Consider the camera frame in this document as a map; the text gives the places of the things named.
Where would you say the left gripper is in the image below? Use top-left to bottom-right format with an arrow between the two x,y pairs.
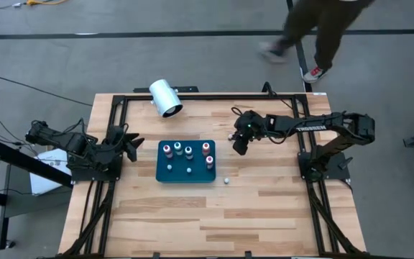
106,124 -> 146,163

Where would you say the white cylinder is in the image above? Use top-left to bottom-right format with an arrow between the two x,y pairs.
148,78 -> 184,119

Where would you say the blue plastic tray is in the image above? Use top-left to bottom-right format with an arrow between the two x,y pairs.
155,139 -> 217,184

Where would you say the black mounting bar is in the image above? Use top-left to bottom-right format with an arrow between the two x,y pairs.
133,86 -> 200,94

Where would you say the white box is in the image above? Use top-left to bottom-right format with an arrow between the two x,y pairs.
29,149 -> 74,196

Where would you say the black support bar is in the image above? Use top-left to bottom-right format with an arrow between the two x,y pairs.
0,138 -> 73,188

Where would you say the person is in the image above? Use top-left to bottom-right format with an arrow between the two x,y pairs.
259,0 -> 375,84

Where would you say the black upright bar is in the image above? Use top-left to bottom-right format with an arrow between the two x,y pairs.
0,163 -> 14,251

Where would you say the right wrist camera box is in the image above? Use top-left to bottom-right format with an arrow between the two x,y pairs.
231,137 -> 250,157

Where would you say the black cable plug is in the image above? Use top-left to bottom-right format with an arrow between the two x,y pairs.
262,81 -> 278,99

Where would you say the black aluminium table frame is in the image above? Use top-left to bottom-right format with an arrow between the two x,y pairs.
61,94 -> 368,259

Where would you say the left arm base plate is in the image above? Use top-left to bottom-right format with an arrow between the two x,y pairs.
70,165 -> 122,183

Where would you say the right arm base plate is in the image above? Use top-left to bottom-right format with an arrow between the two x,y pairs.
298,150 -> 351,181

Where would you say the thin black floor cable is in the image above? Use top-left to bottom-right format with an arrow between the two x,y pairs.
0,76 -> 93,107

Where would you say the yellow cable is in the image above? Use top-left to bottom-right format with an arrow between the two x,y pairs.
26,0 -> 67,6

